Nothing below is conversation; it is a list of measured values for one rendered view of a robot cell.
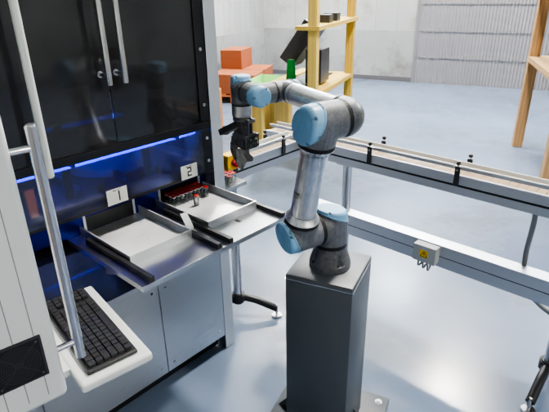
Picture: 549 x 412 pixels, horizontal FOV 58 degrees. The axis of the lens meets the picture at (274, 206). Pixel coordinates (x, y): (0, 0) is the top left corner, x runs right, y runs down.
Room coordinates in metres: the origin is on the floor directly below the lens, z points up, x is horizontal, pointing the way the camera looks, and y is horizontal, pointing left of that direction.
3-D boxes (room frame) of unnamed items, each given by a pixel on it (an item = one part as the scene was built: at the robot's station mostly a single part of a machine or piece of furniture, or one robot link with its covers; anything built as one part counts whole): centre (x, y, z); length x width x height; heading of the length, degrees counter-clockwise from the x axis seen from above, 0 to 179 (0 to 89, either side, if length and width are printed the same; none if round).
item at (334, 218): (1.57, -0.19, 0.96); 0.13 x 0.12 x 0.14; 121
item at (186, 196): (1.97, 0.37, 0.91); 0.18 x 0.02 x 0.05; 137
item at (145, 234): (1.64, 0.52, 0.90); 0.34 x 0.26 x 0.04; 47
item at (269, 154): (2.46, 0.12, 0.92); 0.69 x 0.15 x 0.16; 137
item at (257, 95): (1.75, 0.05, 1.38); 0.11 x 0.11 x 0.08; 31
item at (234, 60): (8.37, 0.48, 0.37); 1.28 x 0.97 x 0.73; 155
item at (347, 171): (2.55, -0.40, 0.46); 0.09 x 0.09 x 0.77; 47
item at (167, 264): (1.72, 0.35, 0.87); 0.70 x 0.48 x 0.02; 137
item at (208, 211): (1.89, 0.29, 0.90); 0.34 x 0.26 x 0.04; 47
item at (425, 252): (2.15, -0.75, 0.50); 0.12 x 0.05 x 0.09; 47
